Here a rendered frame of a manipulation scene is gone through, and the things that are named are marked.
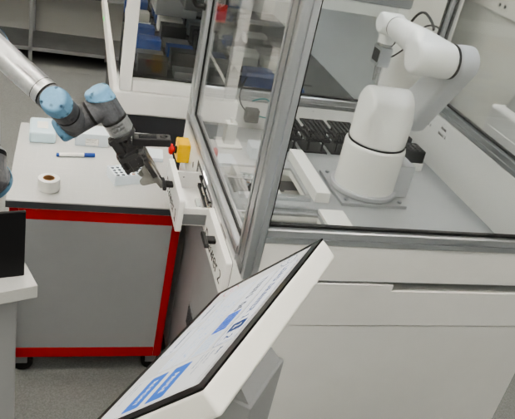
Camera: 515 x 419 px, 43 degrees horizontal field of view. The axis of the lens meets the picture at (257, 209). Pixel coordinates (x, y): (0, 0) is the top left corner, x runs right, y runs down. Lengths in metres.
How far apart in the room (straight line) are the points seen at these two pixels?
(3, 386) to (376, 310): 1.08
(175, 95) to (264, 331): 1.85
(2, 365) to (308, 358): 0.86
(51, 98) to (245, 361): 1.00
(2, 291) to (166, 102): 1.30
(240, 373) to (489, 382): 1.33
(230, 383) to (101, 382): 1.68
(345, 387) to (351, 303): 0.31
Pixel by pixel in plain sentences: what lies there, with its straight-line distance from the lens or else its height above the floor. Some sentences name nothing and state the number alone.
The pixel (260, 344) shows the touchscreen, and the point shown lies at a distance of 1.06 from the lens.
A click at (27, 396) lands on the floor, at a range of 2.59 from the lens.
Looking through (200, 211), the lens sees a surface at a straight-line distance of 1.98.
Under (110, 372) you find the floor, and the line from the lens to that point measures 2.68.
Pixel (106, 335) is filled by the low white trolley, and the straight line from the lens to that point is 2.54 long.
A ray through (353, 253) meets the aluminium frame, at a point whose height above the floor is 1.03.
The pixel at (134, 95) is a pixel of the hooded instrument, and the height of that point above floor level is 0.89.
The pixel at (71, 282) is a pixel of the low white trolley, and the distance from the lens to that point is 2.39.
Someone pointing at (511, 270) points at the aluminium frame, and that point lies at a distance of 1.94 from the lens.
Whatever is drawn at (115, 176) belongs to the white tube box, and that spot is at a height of 0.80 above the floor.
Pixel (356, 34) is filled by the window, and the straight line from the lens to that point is 1.43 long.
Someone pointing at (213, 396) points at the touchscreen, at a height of 1.19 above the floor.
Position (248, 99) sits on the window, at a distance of 1.72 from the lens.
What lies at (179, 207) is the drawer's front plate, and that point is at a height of 0.91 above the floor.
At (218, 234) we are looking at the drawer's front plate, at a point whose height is 0.93.
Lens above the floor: 1.85
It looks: 28 degrees down
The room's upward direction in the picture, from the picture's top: 13 degrees clockwise
